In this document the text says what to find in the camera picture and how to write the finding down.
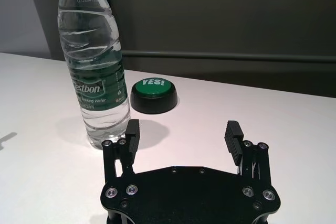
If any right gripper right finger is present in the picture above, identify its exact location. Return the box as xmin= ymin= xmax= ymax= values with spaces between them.
xmin=224 ymin=120 xmax=271 ymax=183

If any green YES button black base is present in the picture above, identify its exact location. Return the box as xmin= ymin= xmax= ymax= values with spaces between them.
xmin=130 ymin=78 xmax=178 ymax=115

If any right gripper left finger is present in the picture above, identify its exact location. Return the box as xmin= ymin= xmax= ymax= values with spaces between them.
xmin=101 ymin=119 xmax=140 ymax=183

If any clear water bottle green label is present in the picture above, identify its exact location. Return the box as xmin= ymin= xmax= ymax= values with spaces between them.
xmin=57 ymin=0 xmax=132 ymax=151

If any grey horizontal rail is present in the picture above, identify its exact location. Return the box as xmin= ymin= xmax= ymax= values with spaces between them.
xmin=122 ymin=50 xmax=336 ymax=63

